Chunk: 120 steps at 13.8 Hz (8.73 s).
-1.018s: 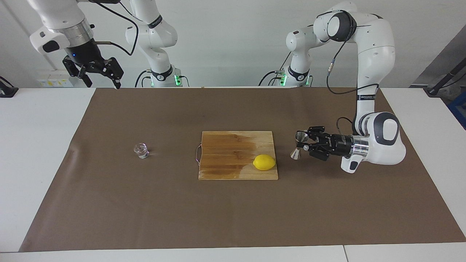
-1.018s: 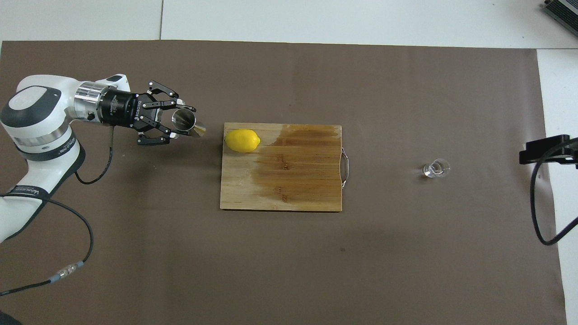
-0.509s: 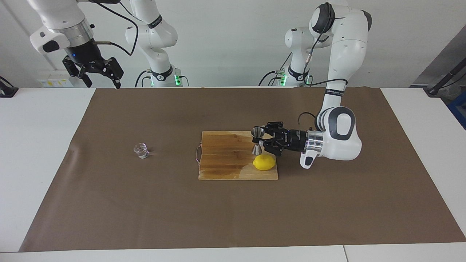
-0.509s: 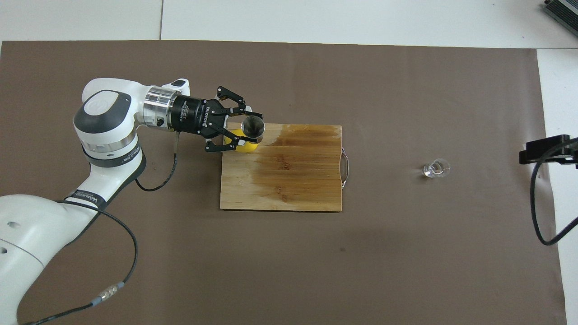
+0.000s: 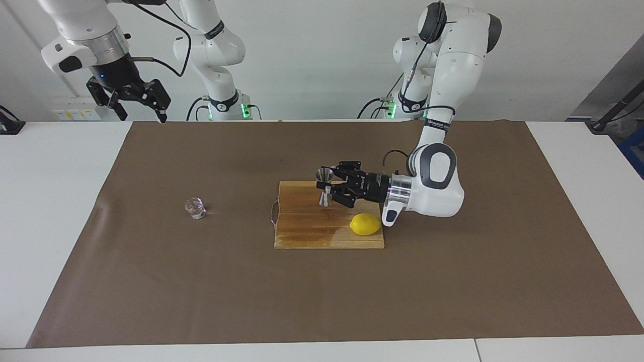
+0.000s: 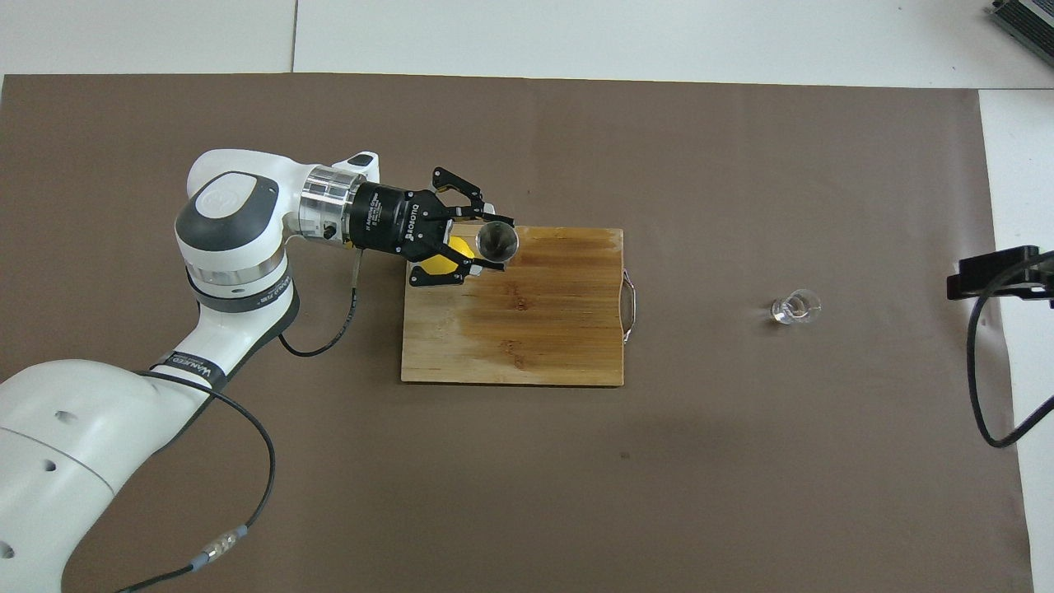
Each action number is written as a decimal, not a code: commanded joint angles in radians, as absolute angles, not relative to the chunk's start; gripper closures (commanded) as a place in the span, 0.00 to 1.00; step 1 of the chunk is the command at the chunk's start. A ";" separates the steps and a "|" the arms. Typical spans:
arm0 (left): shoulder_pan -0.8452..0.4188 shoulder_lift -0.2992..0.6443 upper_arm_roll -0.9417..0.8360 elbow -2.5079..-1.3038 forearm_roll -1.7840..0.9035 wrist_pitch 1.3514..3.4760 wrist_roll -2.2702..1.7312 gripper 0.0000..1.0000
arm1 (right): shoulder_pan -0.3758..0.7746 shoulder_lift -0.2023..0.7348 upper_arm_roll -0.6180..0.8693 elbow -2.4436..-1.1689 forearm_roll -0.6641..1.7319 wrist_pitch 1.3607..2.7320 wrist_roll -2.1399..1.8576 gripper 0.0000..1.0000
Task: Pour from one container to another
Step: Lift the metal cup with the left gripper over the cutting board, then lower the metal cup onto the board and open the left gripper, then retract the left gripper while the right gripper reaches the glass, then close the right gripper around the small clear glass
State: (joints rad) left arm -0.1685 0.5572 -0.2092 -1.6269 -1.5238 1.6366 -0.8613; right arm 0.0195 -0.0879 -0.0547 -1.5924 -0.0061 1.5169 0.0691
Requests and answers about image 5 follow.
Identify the brown paper table mat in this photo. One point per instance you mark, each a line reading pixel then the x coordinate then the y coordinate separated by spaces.
pixel 201 291

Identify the blue crate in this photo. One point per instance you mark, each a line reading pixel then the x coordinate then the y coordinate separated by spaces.
pixel 635 151

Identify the small clear glass cup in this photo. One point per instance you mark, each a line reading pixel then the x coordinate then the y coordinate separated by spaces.
pixel 195 208

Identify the white wall socket box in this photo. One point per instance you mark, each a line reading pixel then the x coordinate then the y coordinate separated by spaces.
pixel 70 113

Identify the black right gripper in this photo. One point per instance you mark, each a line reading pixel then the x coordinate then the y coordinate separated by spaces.
pixel 118 75

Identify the wooden cutting board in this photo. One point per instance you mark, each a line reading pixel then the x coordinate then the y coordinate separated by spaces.
pixel 312 226

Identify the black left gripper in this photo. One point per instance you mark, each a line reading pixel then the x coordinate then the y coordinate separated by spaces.
pixel 372 188

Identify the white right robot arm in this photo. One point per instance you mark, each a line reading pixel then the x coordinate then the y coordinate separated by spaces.
pixel 211 50

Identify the yellow lemon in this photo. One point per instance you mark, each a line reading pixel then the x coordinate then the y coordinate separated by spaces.
pixel 365 224

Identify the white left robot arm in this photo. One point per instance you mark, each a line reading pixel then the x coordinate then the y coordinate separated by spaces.
pixel 443 196

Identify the black stand with pole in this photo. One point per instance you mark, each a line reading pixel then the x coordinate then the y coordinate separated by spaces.
pixel 601 123

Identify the steel double jigger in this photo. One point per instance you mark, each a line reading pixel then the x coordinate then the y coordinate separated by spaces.
pixel 324 175

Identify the black table clamp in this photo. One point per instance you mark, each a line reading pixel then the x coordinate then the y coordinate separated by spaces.
pixel 10 125

